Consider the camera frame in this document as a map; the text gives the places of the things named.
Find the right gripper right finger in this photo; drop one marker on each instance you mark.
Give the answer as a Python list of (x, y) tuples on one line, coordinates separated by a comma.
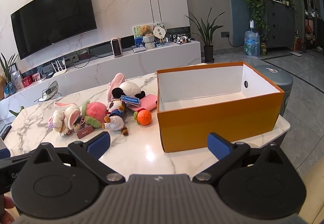
[(229, 156)]

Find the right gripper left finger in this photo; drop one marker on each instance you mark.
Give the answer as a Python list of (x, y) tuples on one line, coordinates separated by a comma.
[(87, 156)]

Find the illustrated card box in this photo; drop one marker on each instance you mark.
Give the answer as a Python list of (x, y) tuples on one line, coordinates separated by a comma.
[(83, 130)]

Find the crochet white pink bunny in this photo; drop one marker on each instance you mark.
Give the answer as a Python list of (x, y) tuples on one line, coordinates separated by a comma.
[(63, 119)]

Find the pink fluffy peach plush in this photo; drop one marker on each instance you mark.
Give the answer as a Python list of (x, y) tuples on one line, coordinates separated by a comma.
[(93, 113)]

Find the raccoon plush blue outfit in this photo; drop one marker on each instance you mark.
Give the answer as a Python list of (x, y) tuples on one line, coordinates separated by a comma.
[(114, 119)]

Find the orange crochet fruit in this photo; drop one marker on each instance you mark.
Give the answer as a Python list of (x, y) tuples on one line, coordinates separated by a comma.
[(143, 117)]

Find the panda plush white black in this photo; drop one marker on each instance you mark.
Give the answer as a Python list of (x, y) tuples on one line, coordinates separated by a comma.
[(129, 89)]

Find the pink card wallet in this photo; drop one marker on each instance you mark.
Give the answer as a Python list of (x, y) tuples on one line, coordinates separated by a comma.
[(149, 102)]

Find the pink fabric pouch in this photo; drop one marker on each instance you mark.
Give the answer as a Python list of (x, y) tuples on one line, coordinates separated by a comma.
[(116, 82)]

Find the person's hand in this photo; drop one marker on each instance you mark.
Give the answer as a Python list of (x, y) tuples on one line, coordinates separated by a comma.
[(7, 203)]

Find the orange cardboard box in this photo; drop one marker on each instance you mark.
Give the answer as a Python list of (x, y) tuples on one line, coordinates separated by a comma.
[(233, 100)]

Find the small desk fan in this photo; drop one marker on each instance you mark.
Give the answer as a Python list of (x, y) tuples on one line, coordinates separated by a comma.
[(50, 92)]

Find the plant in blue vase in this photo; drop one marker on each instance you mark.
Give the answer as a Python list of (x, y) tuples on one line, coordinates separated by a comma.
[(7, 65)]

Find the white wifi router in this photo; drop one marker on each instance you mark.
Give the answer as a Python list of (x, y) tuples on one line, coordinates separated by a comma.
[(59, 67)]

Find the grey round trash bin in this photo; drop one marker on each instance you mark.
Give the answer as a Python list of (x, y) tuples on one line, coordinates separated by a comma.
[(281, 78)]

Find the blue water jug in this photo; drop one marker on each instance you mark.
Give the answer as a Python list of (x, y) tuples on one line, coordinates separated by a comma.
[(251, 41)]

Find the pink space heater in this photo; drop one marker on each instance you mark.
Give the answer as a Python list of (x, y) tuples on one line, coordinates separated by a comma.
[(116, 47)]

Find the white marble tv console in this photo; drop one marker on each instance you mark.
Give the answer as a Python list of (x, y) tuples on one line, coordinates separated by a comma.
[(101, 71)]

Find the potted orchid plant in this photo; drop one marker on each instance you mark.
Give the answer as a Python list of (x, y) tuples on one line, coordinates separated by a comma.
[(206, 29)]

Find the black white toy cars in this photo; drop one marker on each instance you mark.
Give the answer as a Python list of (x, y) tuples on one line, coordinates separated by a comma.
[(181, 38)]

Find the green blue picture book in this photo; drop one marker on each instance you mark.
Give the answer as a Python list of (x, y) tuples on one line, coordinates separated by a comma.
[(138, 36)]

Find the teddy bear in pot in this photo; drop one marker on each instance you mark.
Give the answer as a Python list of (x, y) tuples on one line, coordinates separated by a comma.
[(147, 36)]

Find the round paper fan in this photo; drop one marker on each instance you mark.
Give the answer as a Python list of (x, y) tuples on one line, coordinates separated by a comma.
[(159, 32)]

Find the black curved television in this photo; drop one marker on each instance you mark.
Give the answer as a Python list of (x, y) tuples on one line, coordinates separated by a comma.
[(42, 23)]

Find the dark grey drawer cabinet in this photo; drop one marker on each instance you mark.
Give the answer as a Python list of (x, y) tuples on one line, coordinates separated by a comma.
[(280, 19)]

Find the hanging green vine plant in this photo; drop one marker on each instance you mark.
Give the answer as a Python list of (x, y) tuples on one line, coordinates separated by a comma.
[(257, 10)]

